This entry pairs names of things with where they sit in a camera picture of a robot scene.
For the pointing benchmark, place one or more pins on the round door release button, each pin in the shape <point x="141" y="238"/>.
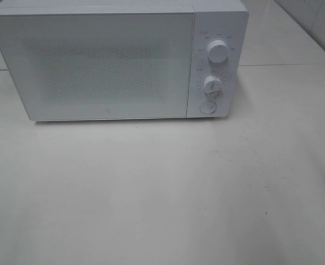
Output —
<point x="208" y="107"/>

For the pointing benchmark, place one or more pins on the white microwave knob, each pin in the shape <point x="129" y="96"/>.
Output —
<point x="217" y="50"/>
<point x="212" y="85"/>

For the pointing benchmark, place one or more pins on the white microwave door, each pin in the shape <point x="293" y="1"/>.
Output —
<point x="95" y="67"/>

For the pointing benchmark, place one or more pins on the white microwave oven body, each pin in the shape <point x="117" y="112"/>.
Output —
<point x="212" y="20"/>

